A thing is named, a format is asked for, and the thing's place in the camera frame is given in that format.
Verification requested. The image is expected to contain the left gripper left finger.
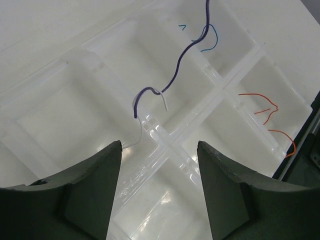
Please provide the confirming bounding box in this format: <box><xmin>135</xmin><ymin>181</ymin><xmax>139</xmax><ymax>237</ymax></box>
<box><xmin>0</xmin><ymin>140</ymin><xmax>122</xmax><ymax>240</ymax></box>

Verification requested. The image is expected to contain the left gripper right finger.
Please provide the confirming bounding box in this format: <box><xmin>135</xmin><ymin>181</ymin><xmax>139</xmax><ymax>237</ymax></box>
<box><xmin>197</xmin><ymin>141</ymin><xmax>320</xmax><ymax>240</ymax></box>

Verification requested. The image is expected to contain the white thin cable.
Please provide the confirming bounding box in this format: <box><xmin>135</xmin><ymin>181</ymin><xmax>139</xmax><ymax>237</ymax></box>
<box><xmin>121</xmin><ymin>88</ymin><xmax>169</xmax><ymax>152</ymax></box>

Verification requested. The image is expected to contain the red thin cable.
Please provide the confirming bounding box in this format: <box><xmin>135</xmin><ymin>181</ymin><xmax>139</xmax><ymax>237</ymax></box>
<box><xmin>238</xmin><ymin>93</ymin><xmax>297</xmax><ymax>158</ymax></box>

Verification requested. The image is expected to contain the purple thin cable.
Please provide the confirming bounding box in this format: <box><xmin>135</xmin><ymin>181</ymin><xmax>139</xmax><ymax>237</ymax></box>
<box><xmin>133</xmin><ymin>0</ymin><xmax>211</xmax><ymax>119</ymax></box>

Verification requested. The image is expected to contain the blue thin cable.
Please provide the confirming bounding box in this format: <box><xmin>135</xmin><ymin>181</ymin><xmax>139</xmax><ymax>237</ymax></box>
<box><xmin>178</xmin><ymin>23</ymin><xmax>219</xmax><ymax>54</ymax></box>

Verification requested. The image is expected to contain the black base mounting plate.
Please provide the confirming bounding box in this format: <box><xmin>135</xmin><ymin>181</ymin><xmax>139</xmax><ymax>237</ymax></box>
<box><xmin>272</xmin><ymin>94</ymin><xmax>320</xmax><ymax>188</ymax></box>

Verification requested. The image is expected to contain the white six-compartment tray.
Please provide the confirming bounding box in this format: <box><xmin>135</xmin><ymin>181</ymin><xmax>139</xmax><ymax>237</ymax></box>
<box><xmin>0</xmin><ymin>0</ymin><xmax>312</xmax><ymax>240</ymax></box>

